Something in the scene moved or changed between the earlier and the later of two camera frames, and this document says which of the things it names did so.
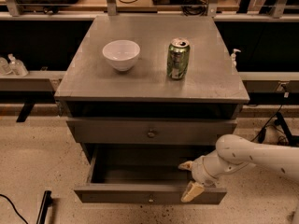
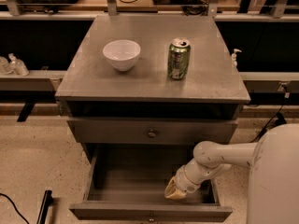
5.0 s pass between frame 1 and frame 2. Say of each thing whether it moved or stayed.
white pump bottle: stayed
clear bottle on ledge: stayed
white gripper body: moved
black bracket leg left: stayed
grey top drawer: stayed
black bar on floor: stayed
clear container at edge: stayed
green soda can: stayed
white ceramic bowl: stayed
